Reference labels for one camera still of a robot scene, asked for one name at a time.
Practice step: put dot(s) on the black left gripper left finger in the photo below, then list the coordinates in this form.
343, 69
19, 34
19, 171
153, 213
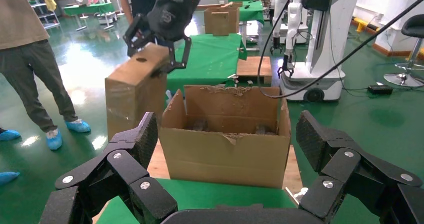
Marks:
126, 163

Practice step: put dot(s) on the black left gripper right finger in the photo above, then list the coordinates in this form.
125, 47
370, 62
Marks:
344, 169

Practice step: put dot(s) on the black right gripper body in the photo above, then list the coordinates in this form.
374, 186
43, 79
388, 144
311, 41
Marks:
172, 17

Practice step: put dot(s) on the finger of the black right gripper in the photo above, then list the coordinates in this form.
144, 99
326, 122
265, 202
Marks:
136, 34
180, 64

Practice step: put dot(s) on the small brown cardboard box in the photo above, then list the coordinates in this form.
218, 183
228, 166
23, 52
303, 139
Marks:
132, 93

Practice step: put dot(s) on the closed brown cardboard carton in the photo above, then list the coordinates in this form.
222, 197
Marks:
220, 21

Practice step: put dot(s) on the large open cardboard carton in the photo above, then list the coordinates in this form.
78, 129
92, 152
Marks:
225, 163

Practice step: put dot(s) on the silver binder clip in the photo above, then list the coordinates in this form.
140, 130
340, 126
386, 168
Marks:
240, 49
233, 78
299, 194

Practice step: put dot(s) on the blue shoe cover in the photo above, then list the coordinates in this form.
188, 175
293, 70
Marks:
78, 126
8, 178
54, 141
9, 135

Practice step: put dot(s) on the low wooden platform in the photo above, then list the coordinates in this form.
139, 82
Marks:
255, 67

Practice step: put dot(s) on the black power brick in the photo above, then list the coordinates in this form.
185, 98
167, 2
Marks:
380, 89

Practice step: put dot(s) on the metal shelf rack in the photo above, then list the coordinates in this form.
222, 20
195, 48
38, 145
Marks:
46, 17

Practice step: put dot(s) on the person in khaki trousers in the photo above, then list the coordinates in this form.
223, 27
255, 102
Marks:
20, 17

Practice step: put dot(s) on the white wheeled robot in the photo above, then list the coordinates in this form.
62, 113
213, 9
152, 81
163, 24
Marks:
338, 24

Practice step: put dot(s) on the yellow floor barrier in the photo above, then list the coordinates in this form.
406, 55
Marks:
361, 22

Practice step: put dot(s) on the black swivel stool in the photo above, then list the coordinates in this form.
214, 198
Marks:
414, 25

